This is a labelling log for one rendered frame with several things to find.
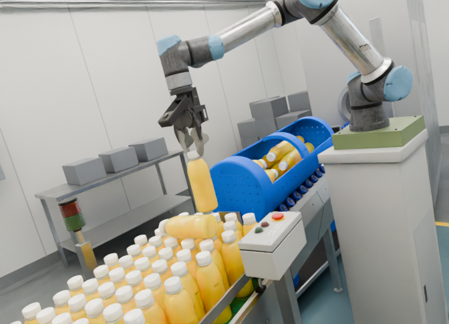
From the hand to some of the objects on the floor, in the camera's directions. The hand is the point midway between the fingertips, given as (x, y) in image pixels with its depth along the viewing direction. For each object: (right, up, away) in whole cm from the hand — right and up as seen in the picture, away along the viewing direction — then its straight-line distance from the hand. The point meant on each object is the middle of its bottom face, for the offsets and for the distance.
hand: (193, 153), depth 107 cm
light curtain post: (+144, -77, +140) cm, 215 cm away
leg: (+87, -93, +129) cm, 181 cm away
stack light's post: (-14, -136, +32) cm, 140 cm away
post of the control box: (+48, -125, +8) cm, 134 cm away
